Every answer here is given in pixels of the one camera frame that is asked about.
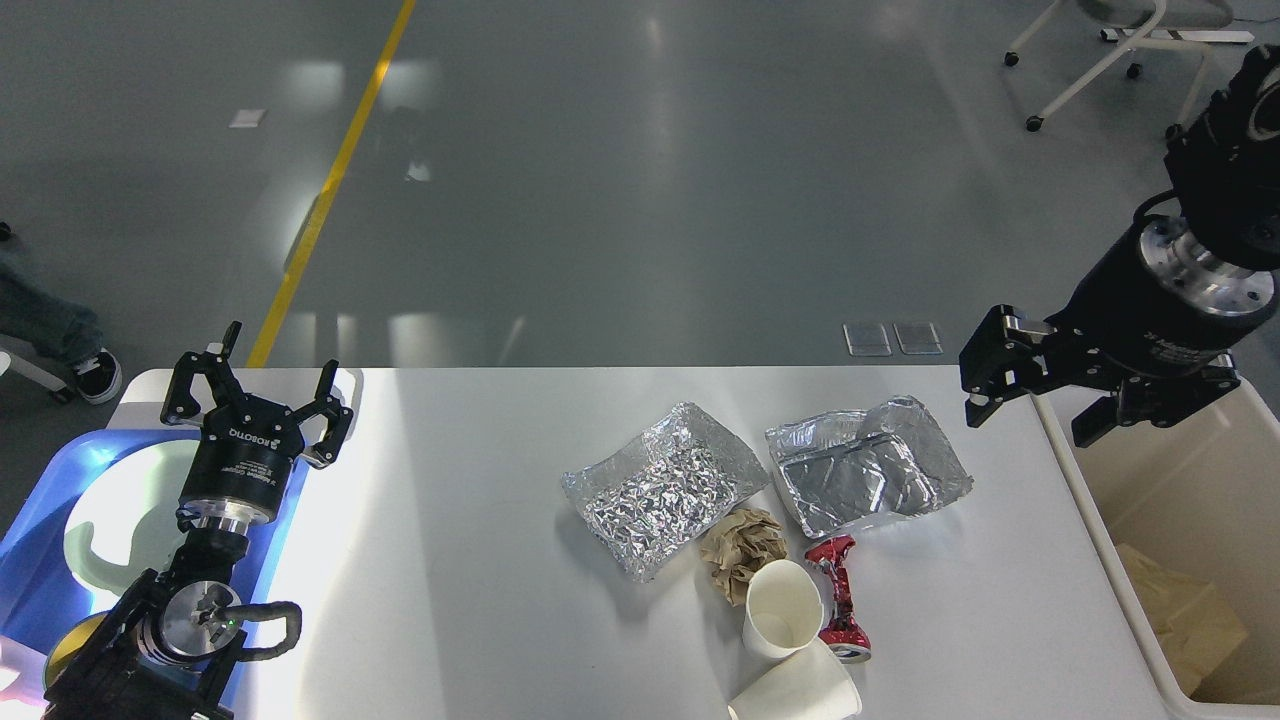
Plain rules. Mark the white paper cup upright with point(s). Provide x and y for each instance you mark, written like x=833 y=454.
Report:
x=783 y=611

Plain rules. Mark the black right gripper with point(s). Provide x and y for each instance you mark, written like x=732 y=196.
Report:
x=1150 y=326

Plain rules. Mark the dark grey mug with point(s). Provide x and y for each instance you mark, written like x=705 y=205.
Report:
x=65 y=651

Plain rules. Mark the brown paper ball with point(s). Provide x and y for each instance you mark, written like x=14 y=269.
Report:
x=738 y=547

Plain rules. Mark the beige waste bin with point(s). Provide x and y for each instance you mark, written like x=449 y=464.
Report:
x=1201 y=498

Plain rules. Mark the brown paper bag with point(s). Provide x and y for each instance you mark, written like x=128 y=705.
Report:
x=1194 y=624

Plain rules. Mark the person in jeans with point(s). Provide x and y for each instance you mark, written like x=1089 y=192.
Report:
x=64 y=332

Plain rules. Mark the floor outlet cover left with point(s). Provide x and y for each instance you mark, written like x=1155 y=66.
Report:
x=867 y=339

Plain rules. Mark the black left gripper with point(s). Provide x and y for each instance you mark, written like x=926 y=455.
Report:
x=242 y=465

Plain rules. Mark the floor outlet cover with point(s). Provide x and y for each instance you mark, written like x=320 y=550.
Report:
x=867 y=339
x=918 y=338

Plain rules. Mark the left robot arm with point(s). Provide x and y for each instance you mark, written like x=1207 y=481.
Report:
x=167 y=648

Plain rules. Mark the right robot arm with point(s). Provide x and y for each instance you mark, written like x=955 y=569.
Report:
x=1223 y=170

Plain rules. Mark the crushed red soda can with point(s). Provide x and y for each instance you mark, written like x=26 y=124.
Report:
x=842 y=633

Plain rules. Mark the blue plastic tray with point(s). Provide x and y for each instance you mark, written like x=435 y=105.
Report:
x=41 y=601

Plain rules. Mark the white paper cup lying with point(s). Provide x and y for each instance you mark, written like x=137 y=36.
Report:
x=811 y=684

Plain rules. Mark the foil sheet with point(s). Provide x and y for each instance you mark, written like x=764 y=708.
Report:
x=666 y=487

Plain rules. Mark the floor outlet cover right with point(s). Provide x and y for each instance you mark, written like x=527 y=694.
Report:
x=918 y=338

